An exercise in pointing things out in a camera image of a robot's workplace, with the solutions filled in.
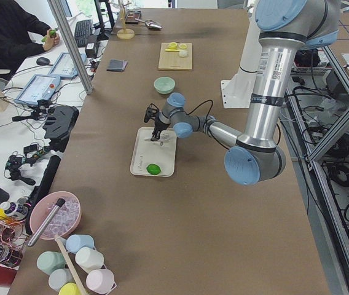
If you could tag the yellow cup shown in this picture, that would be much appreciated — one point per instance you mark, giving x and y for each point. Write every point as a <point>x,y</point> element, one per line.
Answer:
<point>69,289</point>

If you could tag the metal scoop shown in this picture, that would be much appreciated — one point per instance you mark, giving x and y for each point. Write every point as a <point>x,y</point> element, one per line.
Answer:
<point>150,24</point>

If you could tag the beige rabbit tray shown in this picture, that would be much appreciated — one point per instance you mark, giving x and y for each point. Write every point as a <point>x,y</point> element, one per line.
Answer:
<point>145,153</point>

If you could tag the black keyboard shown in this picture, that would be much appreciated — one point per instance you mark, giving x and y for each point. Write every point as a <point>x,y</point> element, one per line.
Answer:
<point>82,32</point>

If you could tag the green ceramic bowl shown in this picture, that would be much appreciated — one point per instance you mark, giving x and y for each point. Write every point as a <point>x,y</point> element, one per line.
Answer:
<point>164,85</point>

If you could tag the bamboo cutting board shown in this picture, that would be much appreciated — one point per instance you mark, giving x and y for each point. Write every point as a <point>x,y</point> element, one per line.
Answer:
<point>170,61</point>

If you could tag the blue cup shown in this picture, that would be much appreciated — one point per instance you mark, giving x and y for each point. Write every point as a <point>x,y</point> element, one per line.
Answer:
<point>77,241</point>

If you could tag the grey folded cloth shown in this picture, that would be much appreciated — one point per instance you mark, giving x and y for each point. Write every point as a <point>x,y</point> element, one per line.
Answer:
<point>116,65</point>

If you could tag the metal muddler stick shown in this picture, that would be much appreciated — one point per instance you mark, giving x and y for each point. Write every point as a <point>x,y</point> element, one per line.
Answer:
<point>44,221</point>

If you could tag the green lime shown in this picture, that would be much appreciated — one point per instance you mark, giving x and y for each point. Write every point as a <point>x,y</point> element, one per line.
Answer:
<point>153,169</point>

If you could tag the wooden mug tree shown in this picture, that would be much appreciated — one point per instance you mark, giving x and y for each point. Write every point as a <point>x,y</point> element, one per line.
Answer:
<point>124,33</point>

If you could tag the grey cup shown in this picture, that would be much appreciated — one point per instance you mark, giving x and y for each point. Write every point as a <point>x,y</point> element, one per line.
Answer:
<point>59,278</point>

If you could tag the seated person in black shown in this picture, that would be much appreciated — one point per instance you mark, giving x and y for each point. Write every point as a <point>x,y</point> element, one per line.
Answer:
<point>22,35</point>

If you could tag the lemon slice stack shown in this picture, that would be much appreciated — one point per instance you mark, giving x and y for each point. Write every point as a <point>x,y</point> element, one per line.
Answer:
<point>173,45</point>

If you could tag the far teach pendant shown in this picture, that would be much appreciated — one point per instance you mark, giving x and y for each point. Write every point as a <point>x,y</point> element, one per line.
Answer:
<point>64,67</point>

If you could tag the aluminium frame post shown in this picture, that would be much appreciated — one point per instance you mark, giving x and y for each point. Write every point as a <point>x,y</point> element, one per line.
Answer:
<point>60,18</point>

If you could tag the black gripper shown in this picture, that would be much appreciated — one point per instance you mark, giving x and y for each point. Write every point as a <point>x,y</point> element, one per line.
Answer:
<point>161,125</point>

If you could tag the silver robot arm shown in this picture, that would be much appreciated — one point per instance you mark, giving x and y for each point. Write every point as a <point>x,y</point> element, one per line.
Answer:
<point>286,28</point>

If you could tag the near teach pendant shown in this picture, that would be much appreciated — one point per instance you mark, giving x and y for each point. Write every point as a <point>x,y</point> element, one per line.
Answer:
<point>39,87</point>

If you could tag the white cup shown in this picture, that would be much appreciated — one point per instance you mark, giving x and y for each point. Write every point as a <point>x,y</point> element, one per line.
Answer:
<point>89,259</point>

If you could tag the white ceramic spoon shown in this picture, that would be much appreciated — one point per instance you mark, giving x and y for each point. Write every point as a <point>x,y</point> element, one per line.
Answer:
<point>164,139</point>

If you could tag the pink bowl with ice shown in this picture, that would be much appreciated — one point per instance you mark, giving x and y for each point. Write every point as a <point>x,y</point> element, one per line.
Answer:
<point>64,222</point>

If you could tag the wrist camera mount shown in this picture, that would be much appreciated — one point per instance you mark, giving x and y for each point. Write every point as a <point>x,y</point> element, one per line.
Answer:
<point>152,111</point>

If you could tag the black computer mouse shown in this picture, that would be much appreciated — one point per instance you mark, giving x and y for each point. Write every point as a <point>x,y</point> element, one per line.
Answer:
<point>42,61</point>

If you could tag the teach pendant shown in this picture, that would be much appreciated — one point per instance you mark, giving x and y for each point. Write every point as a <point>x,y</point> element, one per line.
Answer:
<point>64,67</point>
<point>39,87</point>

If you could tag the green cup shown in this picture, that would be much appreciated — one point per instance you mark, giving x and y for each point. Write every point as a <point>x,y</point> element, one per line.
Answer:
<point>50,261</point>

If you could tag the pink cup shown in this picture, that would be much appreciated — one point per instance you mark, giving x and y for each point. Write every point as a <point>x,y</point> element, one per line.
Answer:
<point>100,281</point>

